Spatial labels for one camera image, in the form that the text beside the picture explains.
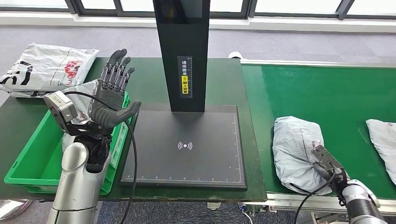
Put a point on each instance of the plain grey parcel bag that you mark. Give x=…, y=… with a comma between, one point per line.
x=294, y=148

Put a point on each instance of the green conveyor belt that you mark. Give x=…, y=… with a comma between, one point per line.
x=309, y=92

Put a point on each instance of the dark green table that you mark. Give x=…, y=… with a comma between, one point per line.
x=222, y=80

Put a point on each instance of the black yellow scanner label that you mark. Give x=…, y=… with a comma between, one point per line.
x=184, y=89

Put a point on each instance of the round chrome base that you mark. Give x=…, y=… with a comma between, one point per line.
x=12, y=208

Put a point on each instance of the white conveyor end roller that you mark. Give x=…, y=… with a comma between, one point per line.
x=235, y=55

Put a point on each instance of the grey parcel bag red print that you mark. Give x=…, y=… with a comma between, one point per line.
x=83, y=108

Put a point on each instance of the white window sill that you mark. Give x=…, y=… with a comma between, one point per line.
x=278, y=25

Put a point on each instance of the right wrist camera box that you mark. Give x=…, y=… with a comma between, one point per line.
x=325, y=157

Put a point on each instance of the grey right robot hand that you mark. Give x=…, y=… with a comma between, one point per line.
x=321, y=171

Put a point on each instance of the green plastic crate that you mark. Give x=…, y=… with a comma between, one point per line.
x=37, y=164

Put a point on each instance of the flat grey parcel red print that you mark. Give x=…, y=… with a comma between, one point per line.
x=383, y=139

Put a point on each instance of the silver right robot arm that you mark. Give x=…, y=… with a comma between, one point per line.
x=359, y=204

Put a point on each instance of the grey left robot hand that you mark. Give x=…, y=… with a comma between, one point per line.
x=108, y=95

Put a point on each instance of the black inbound scanner machine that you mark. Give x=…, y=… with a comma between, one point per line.
x=191, y=160

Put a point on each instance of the white printed parcel bag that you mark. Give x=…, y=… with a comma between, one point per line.
x=28, y=94
x=46, y=66

